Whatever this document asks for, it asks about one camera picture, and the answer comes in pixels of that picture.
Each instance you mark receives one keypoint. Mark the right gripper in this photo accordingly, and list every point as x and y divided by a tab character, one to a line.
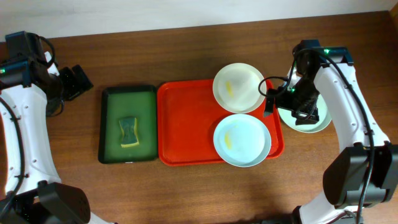
311	115

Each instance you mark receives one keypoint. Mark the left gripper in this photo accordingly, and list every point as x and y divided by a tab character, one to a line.
69	83

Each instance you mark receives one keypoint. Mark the mint green plate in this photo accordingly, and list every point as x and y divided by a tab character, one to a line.
324	118

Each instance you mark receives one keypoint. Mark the light blue plate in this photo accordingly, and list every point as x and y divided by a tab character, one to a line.
242	140

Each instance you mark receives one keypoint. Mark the yellow green scrub sponge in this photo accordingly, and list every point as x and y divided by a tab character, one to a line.
129	136

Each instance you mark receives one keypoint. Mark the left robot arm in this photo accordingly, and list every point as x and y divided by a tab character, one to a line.
33	88

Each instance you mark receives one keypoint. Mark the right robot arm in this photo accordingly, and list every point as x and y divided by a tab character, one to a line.
365	172

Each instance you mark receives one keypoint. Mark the red plastic tray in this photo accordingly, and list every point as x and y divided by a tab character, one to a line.
187	116

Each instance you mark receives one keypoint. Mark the dark green tray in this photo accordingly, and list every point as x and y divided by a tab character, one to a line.
128	102

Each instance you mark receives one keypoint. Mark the cream white plate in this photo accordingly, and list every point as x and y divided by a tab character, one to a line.
235	88

